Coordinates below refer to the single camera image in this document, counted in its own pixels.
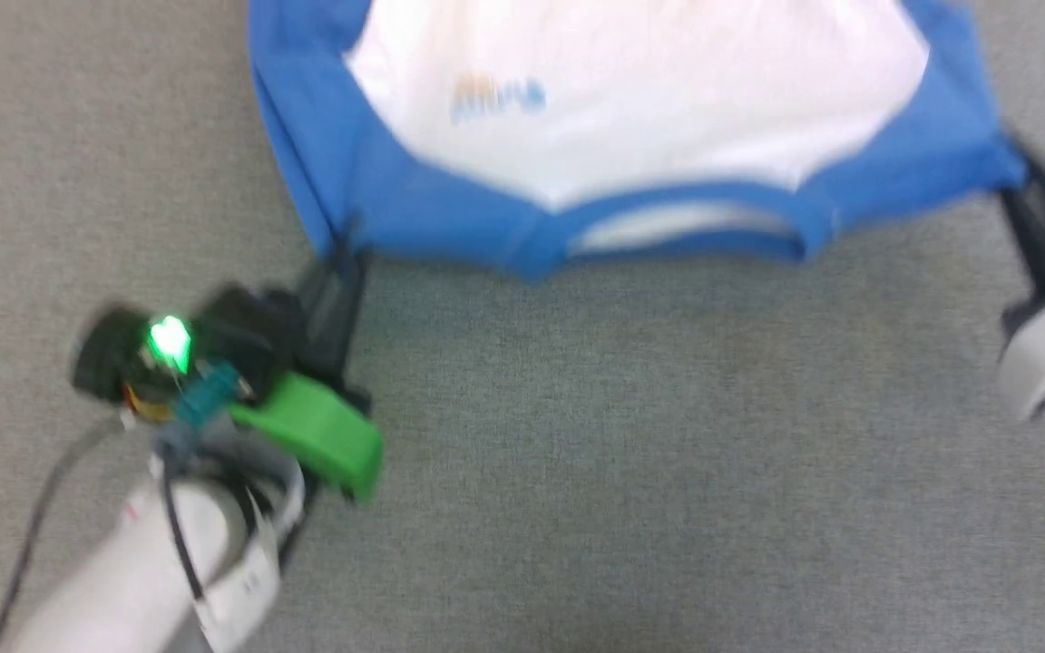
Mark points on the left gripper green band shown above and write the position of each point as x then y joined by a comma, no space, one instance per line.
323,435

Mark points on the blue and white T-shirt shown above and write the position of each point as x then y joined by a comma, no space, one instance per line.
649,100

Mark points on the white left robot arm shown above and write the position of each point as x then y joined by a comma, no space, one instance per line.
141,580

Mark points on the grey fabric sofa cushion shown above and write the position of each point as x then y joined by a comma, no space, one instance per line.
668,453

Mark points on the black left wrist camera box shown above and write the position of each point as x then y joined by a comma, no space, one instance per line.
232,331

